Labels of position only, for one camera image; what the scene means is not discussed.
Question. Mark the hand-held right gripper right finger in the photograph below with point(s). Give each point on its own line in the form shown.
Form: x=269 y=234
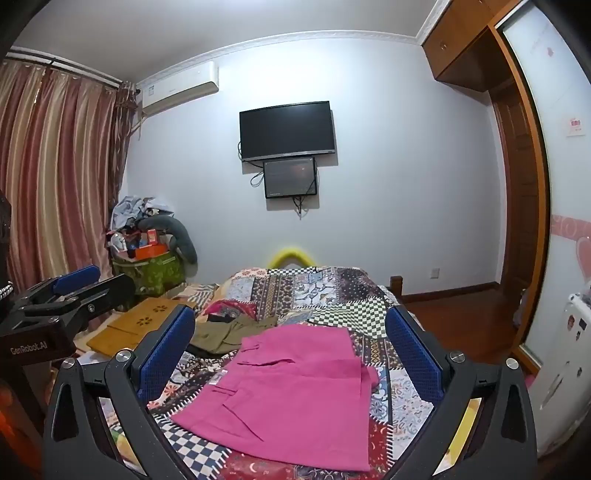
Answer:
x=413 y=355

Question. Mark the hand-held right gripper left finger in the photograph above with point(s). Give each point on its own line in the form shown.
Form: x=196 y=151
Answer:
x=168 y=350

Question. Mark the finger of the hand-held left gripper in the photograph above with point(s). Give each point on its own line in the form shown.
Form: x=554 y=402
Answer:
x=104 y=295
x=76 y=277

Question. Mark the pink pants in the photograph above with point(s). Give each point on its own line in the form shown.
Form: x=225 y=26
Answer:
x=286 y=392

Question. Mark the olive green pants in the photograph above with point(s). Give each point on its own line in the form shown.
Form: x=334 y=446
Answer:
x=221 y=337

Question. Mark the brown wooden folding table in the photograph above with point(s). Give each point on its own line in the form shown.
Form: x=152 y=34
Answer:
x=134 y=323

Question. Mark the orange box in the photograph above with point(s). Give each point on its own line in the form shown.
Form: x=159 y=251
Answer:
x=150 y=251

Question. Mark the magenta patterned cloth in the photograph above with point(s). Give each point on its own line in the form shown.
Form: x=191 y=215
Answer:
x=231 y=307

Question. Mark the pile of light clothes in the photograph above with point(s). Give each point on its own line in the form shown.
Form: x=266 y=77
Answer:
x=131 y=207

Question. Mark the grey long pillow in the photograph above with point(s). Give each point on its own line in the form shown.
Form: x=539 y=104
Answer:
x=185 y=244

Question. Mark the patchwork printed blanket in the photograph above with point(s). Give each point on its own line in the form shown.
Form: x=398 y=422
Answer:
x=332 y=295

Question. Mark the striped red beige curtain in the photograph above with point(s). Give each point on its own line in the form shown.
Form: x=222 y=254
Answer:
x=55 y=175

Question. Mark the yellow curved pad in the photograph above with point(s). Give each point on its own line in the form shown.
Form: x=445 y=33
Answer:
x=277 y=258

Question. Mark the white appliance with stickers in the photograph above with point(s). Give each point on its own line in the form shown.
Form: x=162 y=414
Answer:
x=563 y=369

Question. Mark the brown wooden door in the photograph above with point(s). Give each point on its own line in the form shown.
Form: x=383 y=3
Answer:
x=519 y=194

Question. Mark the pink door decal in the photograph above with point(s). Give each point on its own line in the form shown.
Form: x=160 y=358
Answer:
x=570 y=228

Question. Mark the curtain rod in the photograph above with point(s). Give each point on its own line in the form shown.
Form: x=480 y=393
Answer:
x=64 y=66

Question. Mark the white air conditioner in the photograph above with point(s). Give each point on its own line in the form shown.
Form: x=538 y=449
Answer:
x=178 y=90

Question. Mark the white sliding wardrobe door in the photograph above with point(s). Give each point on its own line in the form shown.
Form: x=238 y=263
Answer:
x=554 y=161

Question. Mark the red white door sticker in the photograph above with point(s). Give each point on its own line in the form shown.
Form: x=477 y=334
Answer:
x=575 y=125

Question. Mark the wooden overhead cabinet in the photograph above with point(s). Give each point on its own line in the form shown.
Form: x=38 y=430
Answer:
x=457 y=41

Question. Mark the wooden bed post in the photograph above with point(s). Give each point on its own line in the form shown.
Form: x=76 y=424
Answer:
x=396 y=288

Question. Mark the white wall socket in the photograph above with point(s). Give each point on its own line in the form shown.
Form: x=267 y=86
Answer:
x=435 y=273

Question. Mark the small black wall monitor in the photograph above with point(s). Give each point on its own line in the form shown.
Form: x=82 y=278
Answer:
x=290 y=177

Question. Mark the black wall television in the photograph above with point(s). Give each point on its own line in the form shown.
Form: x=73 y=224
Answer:
x=286 y=131

